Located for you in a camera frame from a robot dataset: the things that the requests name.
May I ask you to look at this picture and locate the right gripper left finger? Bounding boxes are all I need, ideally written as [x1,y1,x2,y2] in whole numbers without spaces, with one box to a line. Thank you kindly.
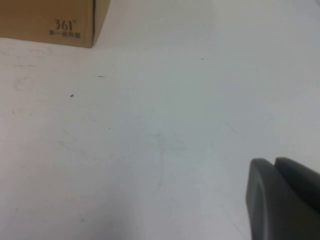
[244,157,320,240]

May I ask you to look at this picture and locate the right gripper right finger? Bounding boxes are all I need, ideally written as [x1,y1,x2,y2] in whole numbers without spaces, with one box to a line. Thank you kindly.
[274,156,320,212]

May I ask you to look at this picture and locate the brown cardboard shoe box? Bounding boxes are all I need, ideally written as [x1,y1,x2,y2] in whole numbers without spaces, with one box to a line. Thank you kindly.
[0,0,111,49]

